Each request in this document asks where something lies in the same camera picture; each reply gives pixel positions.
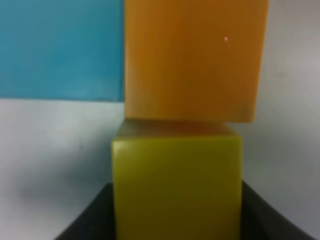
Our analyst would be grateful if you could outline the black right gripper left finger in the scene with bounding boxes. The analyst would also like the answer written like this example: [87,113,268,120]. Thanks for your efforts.
[56,183,116,240]

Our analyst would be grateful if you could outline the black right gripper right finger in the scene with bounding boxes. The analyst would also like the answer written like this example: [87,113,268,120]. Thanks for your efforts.
[240,181,313,240]

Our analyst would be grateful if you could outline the yellow cube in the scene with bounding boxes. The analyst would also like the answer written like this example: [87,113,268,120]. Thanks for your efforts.
[112,119,242,240]

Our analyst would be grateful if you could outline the orange cube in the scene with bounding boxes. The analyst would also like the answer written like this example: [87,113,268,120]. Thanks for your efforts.
[124,0,269,123]

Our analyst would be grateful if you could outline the blue cube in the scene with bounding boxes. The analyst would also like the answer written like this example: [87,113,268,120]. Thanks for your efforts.
[0,0,124,102]

